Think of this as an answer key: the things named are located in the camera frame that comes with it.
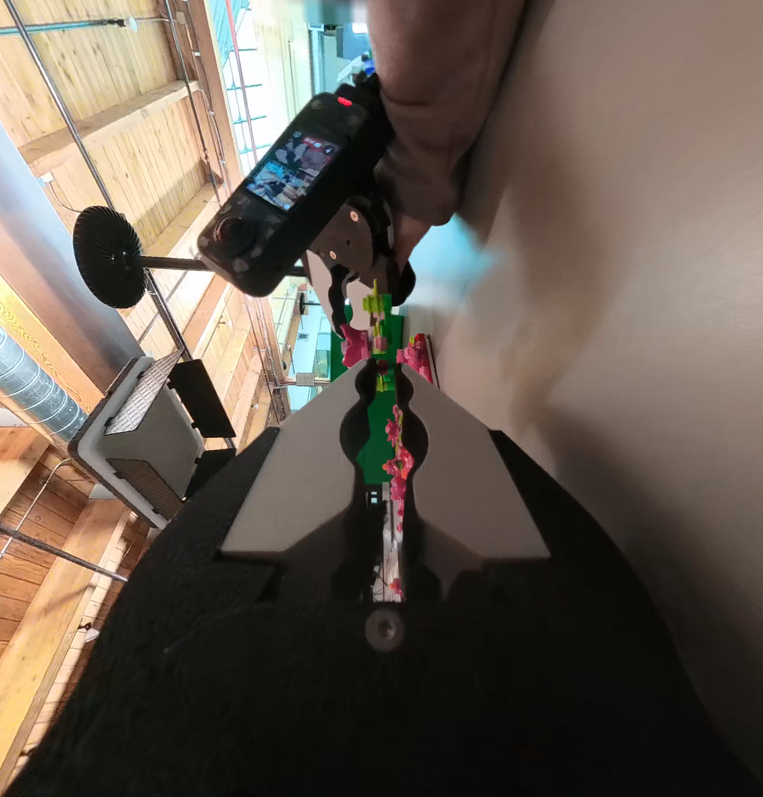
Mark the red lego heart wreath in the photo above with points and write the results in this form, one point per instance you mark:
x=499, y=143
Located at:
x=418, y=358

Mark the green plastic bin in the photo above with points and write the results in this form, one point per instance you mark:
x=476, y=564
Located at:
x=375, y=448

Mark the green lego flower sprig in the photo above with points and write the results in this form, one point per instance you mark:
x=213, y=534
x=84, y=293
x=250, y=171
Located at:
x=376, y=305

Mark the grey studio light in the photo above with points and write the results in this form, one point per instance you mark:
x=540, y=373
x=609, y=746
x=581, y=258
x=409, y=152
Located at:
x=144, y=448

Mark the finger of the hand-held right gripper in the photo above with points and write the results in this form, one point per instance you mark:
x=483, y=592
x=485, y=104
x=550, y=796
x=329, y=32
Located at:
x=321, y=286
x=359, y=308

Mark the silver air duct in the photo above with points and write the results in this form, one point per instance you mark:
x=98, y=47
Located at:
x=26, y=380

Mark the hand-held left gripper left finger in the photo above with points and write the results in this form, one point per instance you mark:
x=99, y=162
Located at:
x=288, y=498

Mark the person's right forearm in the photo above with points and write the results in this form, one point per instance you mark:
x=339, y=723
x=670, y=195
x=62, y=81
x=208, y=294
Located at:
x=443, y=93

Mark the magenta lego flower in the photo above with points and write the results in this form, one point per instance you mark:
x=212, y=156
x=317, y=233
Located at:
x=355, y=347

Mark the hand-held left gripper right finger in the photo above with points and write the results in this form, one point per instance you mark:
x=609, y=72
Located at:
x=475, y=498

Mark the black round disc on rod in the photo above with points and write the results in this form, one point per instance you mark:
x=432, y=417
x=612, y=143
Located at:
x=107, y=255

